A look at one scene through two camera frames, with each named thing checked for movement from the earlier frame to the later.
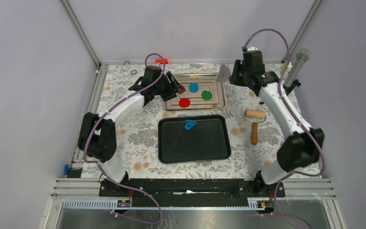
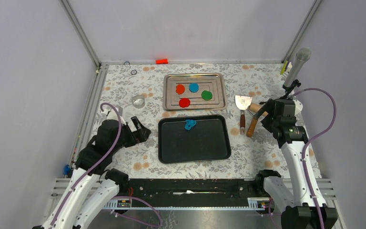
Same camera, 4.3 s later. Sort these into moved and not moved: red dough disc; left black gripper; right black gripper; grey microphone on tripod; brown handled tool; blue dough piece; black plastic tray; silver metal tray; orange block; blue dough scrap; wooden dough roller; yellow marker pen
Moved: brown handled tool; wooden dough roller; right black gripper; left black gripper
Not moved: silver metal tray; orange block; yellow marker pen; black plastic tray; red dough disc; grey microphone on tripod; blue dough piece; blue dough scrap
